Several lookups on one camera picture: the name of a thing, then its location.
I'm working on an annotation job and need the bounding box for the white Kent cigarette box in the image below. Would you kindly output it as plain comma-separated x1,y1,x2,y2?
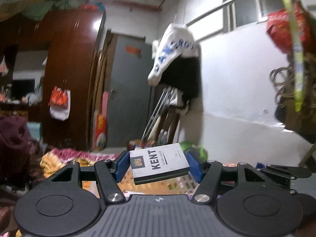
130,143,190,185

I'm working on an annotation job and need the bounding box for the grey metal door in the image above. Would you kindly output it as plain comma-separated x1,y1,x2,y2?
107,35,153,148

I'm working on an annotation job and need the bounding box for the orange white plastic bag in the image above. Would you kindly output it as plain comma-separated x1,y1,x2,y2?
49,86,71,121

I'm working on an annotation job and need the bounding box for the maroon clothes pile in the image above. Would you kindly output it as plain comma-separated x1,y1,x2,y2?
1,115,45,189

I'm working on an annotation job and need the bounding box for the white black hanging jacket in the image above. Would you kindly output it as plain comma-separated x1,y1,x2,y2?
147,23,200,108

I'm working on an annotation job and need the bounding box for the dark red wooden wardrobe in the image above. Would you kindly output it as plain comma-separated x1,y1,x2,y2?
0,9,107,151

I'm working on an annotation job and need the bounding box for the red hanging plastic bag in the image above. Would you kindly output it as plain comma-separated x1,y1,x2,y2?
266,2,315,55

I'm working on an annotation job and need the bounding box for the hanging brown bag with cords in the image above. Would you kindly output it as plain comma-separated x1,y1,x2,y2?
269,53,315,144

